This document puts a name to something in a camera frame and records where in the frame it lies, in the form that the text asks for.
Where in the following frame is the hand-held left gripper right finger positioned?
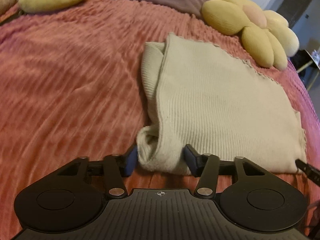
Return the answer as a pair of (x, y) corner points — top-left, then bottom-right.
(184, 144), (270, 199)

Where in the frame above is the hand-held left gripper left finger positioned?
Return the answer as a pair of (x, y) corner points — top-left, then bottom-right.
(54, 146), (139, 200)

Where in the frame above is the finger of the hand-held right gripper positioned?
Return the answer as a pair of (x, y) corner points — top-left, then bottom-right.
(295, 158), (320, 188)

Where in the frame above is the white ribbed knit sweater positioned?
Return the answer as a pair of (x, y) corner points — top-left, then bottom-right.
(136, 32), (308, 176)

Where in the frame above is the pink ribbed blanket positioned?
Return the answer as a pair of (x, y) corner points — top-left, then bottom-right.
(0, 0), (320, 230)

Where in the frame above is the white round side table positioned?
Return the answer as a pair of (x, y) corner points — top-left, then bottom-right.
(299, 49), (320, 91)

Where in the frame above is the black cloth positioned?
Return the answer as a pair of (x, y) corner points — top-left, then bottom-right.
(291, 52), (310, 76)

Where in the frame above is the yellow flower-shaped pillow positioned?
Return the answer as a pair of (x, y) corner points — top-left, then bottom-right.
(198, 0), (300, 69)

